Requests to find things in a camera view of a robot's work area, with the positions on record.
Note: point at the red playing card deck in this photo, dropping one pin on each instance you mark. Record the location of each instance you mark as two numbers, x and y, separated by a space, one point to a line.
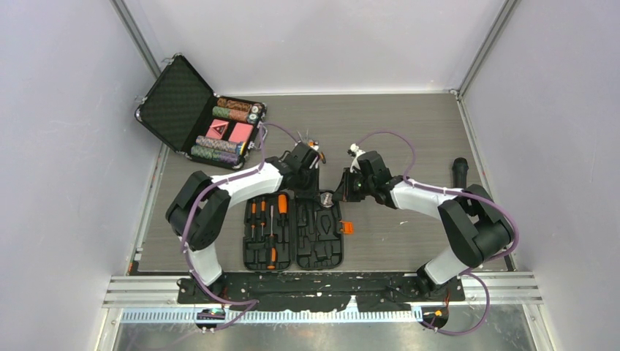
241 133

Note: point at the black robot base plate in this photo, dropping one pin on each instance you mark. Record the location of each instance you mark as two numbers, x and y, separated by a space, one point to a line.
323 291

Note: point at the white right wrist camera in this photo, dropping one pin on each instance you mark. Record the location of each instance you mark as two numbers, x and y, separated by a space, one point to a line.
355 152

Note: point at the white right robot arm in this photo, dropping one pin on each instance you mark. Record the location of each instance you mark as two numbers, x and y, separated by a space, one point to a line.
476 229

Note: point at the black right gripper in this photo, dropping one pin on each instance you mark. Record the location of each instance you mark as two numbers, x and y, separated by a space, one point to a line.
347 194

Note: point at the black plastic tool case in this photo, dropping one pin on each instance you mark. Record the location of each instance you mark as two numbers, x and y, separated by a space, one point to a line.
313 237

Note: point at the small round tape measure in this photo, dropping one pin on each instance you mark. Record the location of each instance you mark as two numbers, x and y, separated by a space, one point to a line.
326 199

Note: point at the black cylinder flashlight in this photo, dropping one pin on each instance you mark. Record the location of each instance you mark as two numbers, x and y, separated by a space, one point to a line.
460 170

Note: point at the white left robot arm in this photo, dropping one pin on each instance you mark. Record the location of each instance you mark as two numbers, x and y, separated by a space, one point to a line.
197 212

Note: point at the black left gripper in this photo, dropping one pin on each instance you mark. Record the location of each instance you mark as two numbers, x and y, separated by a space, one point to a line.
313 191

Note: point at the black aluminium poker chip case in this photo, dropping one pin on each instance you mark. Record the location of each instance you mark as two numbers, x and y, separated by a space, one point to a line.
179 108

